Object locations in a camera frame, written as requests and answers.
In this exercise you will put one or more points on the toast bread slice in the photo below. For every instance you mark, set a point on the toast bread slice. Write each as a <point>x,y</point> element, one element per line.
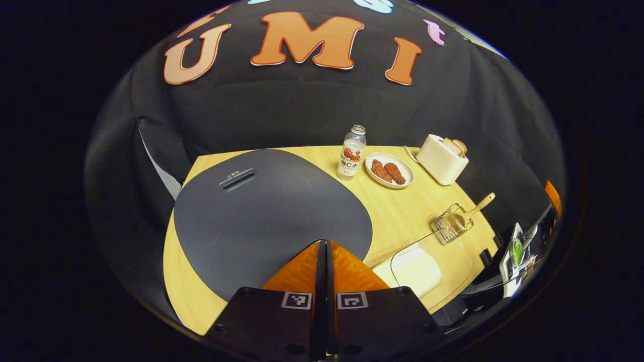
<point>461,147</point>
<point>450,146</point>

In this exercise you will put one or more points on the wooden spoon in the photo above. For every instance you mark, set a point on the wooden spoon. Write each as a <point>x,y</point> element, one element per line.
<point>475,208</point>

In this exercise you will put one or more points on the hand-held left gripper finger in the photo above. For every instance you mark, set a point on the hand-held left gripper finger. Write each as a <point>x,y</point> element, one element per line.
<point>330,311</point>
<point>320,311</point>

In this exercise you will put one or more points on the white toaster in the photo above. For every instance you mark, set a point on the white toaster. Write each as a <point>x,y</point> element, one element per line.
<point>440,161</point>

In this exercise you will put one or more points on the clear drink bottle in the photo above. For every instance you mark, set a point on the clear drink bottle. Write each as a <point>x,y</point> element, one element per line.
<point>350,156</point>

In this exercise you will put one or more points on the dark grey rice cooker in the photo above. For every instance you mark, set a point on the dark grey rice cooker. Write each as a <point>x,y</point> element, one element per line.
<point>261,221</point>

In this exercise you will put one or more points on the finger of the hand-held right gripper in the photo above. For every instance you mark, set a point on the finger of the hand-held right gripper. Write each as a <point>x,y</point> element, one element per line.
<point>553,196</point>

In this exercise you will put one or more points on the red meat piece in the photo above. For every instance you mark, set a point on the red meat piece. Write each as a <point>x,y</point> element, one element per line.
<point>381,172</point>
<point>395,173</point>

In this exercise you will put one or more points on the white oval plate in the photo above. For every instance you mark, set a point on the white oval plate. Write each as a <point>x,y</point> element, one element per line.
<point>402,178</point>

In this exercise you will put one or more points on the clear chopstick holder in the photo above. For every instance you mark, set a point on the clear chopstick holder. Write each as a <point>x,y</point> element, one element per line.
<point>445,229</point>

